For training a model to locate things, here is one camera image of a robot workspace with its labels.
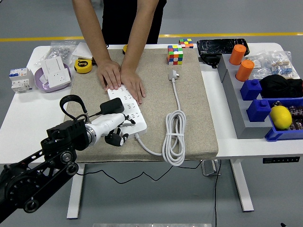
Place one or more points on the person's right hand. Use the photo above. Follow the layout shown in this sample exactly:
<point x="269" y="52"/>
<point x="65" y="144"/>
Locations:
<point x="110" y="74"/>

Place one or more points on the person's left hand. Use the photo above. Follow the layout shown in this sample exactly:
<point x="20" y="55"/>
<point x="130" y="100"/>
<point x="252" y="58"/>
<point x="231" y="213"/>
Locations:
<point x="133" y="84"/>

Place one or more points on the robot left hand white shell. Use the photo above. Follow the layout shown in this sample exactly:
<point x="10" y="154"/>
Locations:
<point x="106" y="124"/>

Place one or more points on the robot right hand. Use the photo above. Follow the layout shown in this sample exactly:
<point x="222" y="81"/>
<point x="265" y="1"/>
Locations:
<point x="283" y="224"/>

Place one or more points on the black plug adapter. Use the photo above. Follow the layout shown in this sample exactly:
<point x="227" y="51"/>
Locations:
<point x="111" y="106"/>

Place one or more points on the white power strip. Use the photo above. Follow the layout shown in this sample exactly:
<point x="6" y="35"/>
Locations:
<point x="140" y="128"/>

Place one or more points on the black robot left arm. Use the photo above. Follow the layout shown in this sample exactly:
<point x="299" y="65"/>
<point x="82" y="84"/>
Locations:
<point x="64" y="134"/>

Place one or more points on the person's right forearm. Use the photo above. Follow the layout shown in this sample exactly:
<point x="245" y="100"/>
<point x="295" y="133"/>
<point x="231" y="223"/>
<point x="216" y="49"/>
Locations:
<point x="92" y="30"/>

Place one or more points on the person's left forearm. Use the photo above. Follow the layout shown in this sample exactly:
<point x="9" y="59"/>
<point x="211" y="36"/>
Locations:
<point x="139" y="35"/>

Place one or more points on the yellow tape measure grey button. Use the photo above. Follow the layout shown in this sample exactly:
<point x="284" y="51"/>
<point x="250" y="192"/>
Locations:
<point x="124" y="49"/>

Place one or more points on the yellow black tape measure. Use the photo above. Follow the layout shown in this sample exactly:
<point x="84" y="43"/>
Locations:
<point x="82" y="66"/>

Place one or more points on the grey-brown mat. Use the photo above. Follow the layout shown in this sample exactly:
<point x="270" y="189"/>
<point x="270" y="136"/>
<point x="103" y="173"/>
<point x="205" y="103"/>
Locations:
<point x="154" y="106"/>

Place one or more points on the large colourful puzzle cube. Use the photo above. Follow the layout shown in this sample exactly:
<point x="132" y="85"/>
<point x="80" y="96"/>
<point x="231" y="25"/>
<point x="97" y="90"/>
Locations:
<point x="175" y="55"/>

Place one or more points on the white table leg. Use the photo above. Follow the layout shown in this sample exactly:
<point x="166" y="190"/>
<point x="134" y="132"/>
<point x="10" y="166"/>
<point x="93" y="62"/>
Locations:
<point x="75" y="196"/>
<point x="243" y="189"/>

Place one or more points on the person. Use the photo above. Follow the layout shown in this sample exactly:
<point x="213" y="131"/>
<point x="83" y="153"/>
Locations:
<point x="127" y="21"/>

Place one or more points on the clear bag of screws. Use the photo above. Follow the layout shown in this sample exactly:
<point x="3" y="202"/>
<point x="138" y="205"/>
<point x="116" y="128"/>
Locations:
<point x="58" y="50"/>

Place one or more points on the black table control panel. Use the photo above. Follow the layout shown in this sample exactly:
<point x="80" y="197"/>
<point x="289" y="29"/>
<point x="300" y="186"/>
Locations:
<point x="280" y="160"/>

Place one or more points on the small colourful puzzle cube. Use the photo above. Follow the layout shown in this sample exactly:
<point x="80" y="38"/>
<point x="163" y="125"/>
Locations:
<point x="185" y="43"/>

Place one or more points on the purple bowl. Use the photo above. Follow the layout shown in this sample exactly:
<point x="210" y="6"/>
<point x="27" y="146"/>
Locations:
<point x="40" y="82"/>

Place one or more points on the black power adapter block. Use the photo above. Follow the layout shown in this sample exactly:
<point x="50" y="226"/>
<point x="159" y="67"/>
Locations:
<point x="209" y="60"/>

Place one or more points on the blue plastic bin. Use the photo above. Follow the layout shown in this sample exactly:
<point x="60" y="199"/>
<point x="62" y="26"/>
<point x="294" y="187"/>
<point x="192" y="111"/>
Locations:
<point x="284" y="136"/>

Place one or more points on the white circuit breaker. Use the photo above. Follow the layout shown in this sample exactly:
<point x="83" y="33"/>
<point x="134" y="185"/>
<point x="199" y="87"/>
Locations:
<point x="21" y="80"/>

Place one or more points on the black glossy tray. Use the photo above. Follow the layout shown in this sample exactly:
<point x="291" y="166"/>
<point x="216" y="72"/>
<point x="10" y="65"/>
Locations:
<point x="217" y="46"/>

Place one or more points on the grey metal box under table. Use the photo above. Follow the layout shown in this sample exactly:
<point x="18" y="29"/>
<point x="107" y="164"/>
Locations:
<point x="209" y="168"/>

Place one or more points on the grey stepped block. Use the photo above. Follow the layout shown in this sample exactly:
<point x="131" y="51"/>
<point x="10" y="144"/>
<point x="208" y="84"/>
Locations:
<point x="236" y="111"/>

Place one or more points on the yellow lemon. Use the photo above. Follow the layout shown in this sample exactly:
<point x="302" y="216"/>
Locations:
<point x="280" y="117"/>

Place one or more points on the orange cylinder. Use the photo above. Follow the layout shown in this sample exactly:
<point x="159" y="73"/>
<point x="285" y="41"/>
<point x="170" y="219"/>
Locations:
<point x="245" y="71"/>
<point x="237" y="55"/>

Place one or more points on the blue plastic block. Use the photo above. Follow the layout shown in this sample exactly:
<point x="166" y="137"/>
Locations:
<point x="251" y="91"/>
<point x="258" y="112"/>

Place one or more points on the black cloth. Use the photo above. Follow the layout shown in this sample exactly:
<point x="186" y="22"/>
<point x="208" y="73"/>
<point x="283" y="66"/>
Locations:
<point x="279" y="86"/>

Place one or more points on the clear bag of resistors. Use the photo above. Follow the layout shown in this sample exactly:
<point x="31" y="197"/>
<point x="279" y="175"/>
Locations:
<point x="281" y="68"/>

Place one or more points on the large white switch plate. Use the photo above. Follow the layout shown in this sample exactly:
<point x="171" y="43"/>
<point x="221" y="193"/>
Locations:
<point x="81" y="50"/>

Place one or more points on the white wall socket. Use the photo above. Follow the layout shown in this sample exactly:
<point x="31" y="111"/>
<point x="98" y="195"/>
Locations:
<point x="59" y="78"/>

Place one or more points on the small white switch plate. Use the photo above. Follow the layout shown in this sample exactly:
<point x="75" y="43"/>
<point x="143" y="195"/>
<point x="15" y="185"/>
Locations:
<point x="54" y="65"/>

